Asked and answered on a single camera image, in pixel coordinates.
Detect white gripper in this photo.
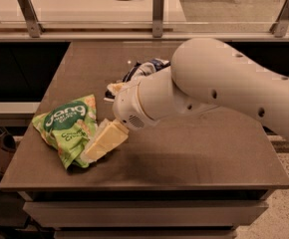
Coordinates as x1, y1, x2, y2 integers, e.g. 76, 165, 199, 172
81, 80, 157, 163

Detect green rice chip bag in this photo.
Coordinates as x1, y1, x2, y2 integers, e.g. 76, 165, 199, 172
32, 95, 98, 168

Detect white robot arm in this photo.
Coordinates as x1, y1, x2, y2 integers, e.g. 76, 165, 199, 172
81, 38, 289, 163

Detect blue crumpled chip bag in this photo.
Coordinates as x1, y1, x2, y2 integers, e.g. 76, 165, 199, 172
104, 58, 170, 103

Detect dark object at left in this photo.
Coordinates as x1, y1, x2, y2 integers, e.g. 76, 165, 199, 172
0, 131, 18, 177

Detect grey table drawer base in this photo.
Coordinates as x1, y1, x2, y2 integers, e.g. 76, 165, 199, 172
24, 200, 268, 239

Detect middle metal rail bracket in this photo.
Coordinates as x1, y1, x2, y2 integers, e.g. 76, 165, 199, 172
152, 0, 164, 38

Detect metal rail bracket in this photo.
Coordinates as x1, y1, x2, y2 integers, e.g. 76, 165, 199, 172
17, 0, 43, 38
152, 0, 164, 38
270, 0, 289, 38

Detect left metal rail bracket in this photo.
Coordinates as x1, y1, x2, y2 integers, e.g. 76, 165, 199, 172
17, 0, 43, 38

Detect right metal rail bracket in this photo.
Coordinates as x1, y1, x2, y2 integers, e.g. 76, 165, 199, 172
270, 0, 289, 38

